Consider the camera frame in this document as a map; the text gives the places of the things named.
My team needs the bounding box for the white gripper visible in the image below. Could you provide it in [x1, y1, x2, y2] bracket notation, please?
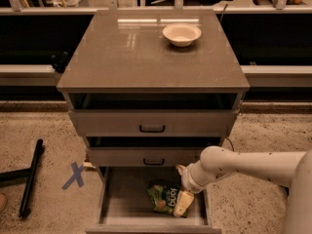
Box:
[174, 162, 209, 217]

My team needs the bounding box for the green rice chip bag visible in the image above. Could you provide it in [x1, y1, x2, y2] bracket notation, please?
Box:
[147, 182, 180, 215]

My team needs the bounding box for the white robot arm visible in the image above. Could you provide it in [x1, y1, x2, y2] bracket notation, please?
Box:
[174, 146, 312, 234]

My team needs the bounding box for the bottom grey drawer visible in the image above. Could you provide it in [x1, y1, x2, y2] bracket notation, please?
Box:
[85, 167, 221, 234]

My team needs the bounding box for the grey drawer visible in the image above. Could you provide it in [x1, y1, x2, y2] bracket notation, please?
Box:
[69, 108, 238, 137]
[85, 167, 221, 234]
[86, 136, 224, 167]

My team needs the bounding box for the middle grey drawer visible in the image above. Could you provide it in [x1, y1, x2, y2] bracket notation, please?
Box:
[86, 136, 224, 167]

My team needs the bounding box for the grey drawer cabinet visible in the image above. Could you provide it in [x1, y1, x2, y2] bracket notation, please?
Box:
[57, 9, 251, 234]

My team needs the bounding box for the top grey drawer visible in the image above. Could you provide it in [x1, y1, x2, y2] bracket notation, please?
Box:
[69, 108, 238, 137]

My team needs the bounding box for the blue tape cross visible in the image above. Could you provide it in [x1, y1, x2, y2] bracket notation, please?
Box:
[61, 162, 85, 190]

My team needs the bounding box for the black stand leg left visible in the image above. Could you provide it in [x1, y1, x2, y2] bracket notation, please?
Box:
[0, 139, 45, 218]

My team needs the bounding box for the white paper bowl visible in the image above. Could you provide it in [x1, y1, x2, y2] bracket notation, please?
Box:
[162, 23, 202, 47]

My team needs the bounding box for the black middle drawer handle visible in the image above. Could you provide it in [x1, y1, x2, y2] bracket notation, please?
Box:
[142, 158, 165, 166]

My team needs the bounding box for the black drawer handle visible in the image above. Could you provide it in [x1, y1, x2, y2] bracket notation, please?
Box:
[142, 158, 165, 166]
[139, 125, 166, 134]

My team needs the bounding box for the black floor cable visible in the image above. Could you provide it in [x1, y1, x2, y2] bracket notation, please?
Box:
[223, 136, 236, 153]

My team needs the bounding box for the black top drawer handle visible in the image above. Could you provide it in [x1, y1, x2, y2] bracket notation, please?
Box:
[139, 125, 166, 134]

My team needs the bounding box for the black clamp on rail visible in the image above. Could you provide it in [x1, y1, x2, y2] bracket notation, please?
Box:
[51, 52, 69, 73]

